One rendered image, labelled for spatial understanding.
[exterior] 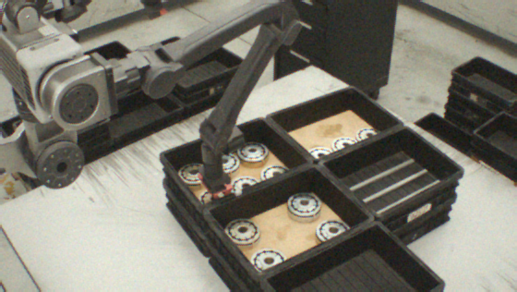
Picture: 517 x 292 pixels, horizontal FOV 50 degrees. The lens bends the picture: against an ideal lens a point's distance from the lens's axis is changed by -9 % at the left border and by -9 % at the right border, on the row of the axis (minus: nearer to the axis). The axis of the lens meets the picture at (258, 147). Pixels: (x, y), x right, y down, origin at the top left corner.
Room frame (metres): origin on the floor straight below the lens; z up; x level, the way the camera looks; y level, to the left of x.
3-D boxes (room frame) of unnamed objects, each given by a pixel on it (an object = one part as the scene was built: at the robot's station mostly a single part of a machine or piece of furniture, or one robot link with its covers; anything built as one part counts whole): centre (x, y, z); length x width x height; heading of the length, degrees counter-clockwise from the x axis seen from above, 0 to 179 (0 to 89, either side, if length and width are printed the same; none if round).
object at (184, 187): (1.47, 0.07, 0.92); 0.40 x 0.30 x 0.02; 123
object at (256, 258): (1.10, -0.03, 0.86); 0.10 x 0.10 x 0.01
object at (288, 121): (1.68, -0.26, 0.87); 0.40 x 0.30 x 0.11; 123
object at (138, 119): (2.40, 0.61, 0.31); 0.40 x 0.30 x 0.34; 130
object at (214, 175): (1.35, 0.13, 0.98); 0.10 x 0.07 x 0.07; 31
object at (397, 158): (1.43, -0.43, 0.87); 0.40 x 0.30 x 0.11; 123
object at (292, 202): (1.34, -0.14, 0.86); 0.10 x 0.10 x 0.01
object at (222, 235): (1.21, -0.09, 0.92); 0.40 x 0.30 x 0.02; 123
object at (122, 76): (1.08, 0.31, 1.45); 0.09 x 0.08 x 0.12; 40
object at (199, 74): (2.66, 0.30, 0.37); 0.40 x 0.30 x 0.45; 130
